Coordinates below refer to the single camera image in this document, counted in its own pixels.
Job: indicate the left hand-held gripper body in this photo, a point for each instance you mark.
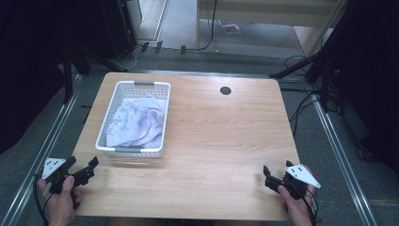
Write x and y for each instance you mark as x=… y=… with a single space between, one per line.
x=54 y=165

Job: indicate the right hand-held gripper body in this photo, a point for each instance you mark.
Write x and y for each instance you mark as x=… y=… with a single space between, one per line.
x=299 y=175

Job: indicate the white plastic basket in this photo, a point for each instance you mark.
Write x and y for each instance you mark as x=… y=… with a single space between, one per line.
x=138 y=153

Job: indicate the white patterned cloth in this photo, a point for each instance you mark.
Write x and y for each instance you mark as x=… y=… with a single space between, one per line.
x=135 y=122

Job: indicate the person's right hand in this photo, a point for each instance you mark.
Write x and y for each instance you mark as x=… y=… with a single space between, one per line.
x=298 y=212

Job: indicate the person's left hand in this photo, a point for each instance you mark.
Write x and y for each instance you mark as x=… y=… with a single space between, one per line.
x=61 y=205

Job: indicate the black metal stand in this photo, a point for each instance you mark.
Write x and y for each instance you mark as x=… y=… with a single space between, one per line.
x=326 y=84
x=67 y=81

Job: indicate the dark round table grommet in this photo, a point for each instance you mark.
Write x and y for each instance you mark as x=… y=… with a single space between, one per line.
x=225 y=90

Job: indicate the black curtain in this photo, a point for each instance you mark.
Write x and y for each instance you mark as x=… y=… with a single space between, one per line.
x=28 y=62
x=370 y=78

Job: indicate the black cabinet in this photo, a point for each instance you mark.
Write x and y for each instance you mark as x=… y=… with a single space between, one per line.
x=119 y=25

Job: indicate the booklet with coloured cover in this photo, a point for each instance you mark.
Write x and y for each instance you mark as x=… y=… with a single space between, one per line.
x=229 y=27

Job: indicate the light wooden furniture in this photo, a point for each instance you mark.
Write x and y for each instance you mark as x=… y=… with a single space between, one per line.
x=251 y=12

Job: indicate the aluminium floor rail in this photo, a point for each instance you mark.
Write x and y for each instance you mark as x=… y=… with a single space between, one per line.
x=342 y=157
x=59 y=127
x=204 y=73

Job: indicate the black floor bracket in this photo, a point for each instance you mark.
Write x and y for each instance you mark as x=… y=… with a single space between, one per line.
x=145 y=47
x=183 y=50

